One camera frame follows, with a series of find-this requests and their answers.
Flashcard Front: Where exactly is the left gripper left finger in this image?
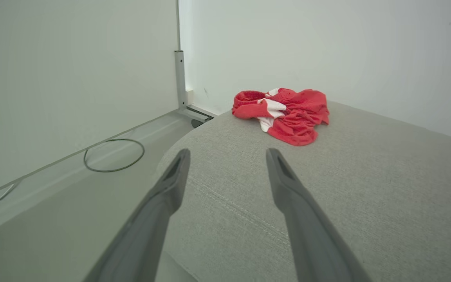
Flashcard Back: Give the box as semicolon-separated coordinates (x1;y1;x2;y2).
83;148;191;282

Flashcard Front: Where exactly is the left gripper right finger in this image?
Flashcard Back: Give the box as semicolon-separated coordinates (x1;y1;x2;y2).
266;148;372;282

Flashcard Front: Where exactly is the red and white jersey shirt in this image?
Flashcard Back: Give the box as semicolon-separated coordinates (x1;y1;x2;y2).
231;87;330;146

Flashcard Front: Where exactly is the white skirting board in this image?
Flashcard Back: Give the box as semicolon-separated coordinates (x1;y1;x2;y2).
193;103;222;116

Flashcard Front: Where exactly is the dark looped floor cable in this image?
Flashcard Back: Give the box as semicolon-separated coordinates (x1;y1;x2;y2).
83;139;145;173

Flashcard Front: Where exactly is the grey metal frame post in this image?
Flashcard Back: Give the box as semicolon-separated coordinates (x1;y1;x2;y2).
174;50;214;123

